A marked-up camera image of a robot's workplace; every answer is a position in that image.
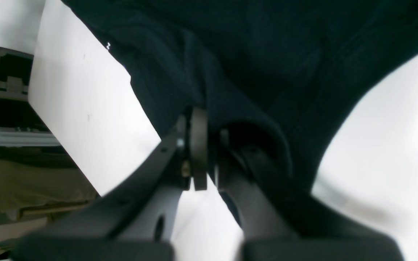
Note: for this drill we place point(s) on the black T-shirt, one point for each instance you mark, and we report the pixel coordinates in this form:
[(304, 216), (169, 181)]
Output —
[(286, 73)]

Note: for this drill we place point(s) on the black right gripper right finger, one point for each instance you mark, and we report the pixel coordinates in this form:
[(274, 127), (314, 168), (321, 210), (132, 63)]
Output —
[(283, 223)]

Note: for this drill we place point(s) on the aluminium frame rail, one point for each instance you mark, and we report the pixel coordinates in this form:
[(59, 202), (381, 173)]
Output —
[(26, 137)]

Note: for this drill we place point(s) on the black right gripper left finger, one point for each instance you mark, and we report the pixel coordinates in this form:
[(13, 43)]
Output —
[(133, 222)]

